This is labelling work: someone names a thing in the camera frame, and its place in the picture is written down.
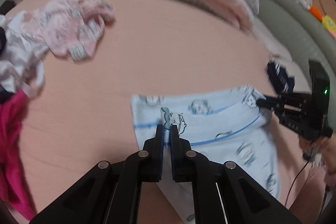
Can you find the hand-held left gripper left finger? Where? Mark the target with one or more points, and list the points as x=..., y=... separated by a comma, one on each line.
x=159, y=153

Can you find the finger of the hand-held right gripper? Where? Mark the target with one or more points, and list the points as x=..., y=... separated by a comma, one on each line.
x=265, y=104
x=273, y=98

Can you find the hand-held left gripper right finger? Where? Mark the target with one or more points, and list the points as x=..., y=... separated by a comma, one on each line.
x=174, y=153

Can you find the light blue cartoon pajama pants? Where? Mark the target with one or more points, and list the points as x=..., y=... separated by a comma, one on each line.
x=223, y=134

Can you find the person's right forearm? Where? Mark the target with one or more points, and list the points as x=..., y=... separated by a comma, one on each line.
x=315, y=187

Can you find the person's right hand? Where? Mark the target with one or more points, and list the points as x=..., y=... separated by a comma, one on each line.
x=305, y=145

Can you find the navy shorts with white stripes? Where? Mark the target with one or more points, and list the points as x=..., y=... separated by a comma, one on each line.
x=278, y=77

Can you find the grey green padded headboard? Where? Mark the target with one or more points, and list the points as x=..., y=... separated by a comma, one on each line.
x=288, y=24

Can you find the yellow plush toy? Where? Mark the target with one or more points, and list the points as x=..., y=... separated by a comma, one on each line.
x=330, y=26

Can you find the orange carrot plush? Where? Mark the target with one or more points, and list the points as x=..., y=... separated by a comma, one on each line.
x=316, y=11

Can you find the pink bed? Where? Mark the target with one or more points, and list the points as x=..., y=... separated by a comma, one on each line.
x=157, y=56

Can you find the magenta garment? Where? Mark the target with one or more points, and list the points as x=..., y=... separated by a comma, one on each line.
x=13, y=150

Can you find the pink printed garment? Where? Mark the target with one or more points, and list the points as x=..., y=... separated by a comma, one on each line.
x=71, y=27

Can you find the white satin garment dark trim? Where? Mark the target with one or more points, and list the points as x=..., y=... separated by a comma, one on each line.
x=15, y=56

